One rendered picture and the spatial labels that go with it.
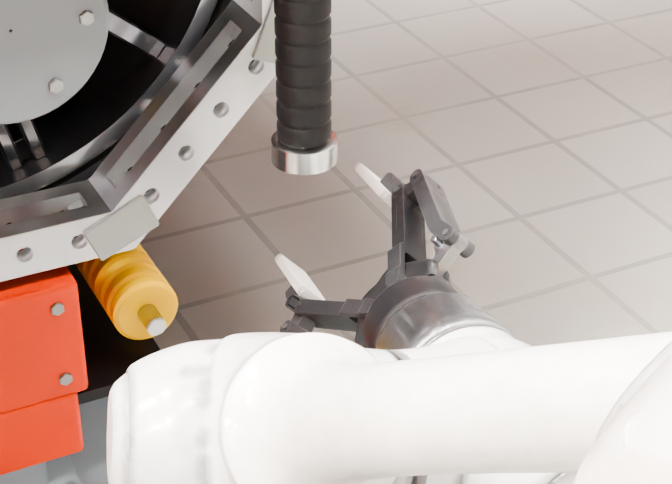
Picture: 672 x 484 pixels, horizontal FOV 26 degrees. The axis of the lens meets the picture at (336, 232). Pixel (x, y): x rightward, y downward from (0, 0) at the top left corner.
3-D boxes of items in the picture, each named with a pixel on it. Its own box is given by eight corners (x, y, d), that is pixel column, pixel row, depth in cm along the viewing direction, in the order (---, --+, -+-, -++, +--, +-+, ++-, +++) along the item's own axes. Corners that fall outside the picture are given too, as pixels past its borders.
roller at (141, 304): (83, 193, 147) (78, 141, 144) (191, 346, 124) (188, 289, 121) (27, 205, 144) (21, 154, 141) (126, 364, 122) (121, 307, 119)
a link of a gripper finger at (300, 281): (331, 308, 113) (325, 315, 113) (305, 271, 119) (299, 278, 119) (304, 288, 111) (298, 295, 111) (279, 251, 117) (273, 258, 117)
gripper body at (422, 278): (427, 420, 100) (381, 358, 108) (509, 328, 99) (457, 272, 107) (352, 367, 96) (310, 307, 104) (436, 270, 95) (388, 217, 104)
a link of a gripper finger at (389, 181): (401, 205, 109) (427, 175, 109) (378, 181, 113) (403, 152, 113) (414, 216, 110) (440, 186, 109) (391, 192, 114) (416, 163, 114)
